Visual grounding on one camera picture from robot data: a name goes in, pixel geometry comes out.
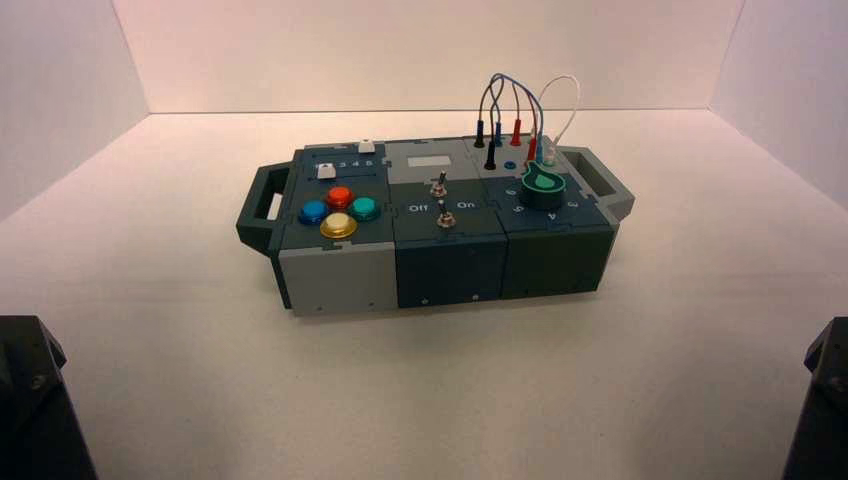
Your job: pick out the blue dome push button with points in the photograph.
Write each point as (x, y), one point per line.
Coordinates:
(313, 212)

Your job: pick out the dark teal grey control box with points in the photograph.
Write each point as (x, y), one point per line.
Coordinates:
(450, 265)

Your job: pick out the metal toggle switch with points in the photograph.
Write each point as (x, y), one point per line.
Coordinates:
(438, 187)
(445, 218)

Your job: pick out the red dome push button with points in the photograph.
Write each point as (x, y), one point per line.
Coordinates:
(340, 197)

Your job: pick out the teal dome push button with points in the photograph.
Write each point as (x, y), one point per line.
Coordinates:
(364, 208)

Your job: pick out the white square slider cap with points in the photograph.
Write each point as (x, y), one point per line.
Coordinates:
(366, 146)
(324, 171)

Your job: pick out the yellow dome push button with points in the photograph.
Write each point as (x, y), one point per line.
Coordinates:
(338, 225)

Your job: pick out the green rotary knob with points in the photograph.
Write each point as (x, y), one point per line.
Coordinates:
(543, 189)

